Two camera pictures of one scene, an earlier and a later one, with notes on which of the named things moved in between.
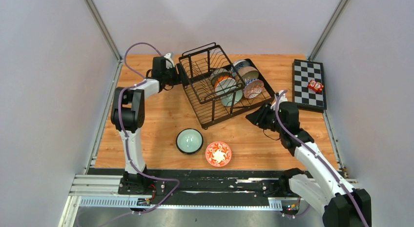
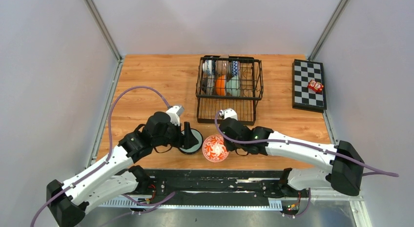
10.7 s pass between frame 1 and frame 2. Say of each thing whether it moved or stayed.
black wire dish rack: moved
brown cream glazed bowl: moved
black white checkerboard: stayed
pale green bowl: moved
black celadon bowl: stayed
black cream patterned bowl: moved
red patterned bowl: moved
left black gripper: moved
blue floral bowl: moved
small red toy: stayed
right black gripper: moved
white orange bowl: stayed
